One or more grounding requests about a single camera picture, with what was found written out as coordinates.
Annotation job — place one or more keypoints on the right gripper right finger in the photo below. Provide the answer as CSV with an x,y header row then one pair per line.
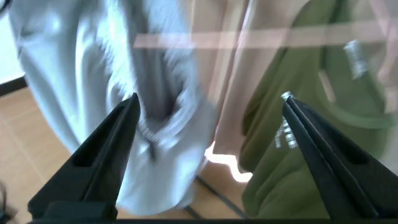
x,y
351,186

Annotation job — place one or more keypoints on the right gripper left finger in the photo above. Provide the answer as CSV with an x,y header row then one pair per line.
x,y
84,186

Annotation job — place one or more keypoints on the green printed shirt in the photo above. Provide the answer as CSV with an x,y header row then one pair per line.
x,y
280,186

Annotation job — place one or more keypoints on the pale grey shorts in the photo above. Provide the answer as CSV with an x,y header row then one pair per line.
x,y
77,62

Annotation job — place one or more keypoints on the black clothes rack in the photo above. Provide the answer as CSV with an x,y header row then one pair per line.
x,y
217,194

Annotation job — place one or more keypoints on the beige curtain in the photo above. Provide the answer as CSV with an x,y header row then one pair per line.
x,y
236,93

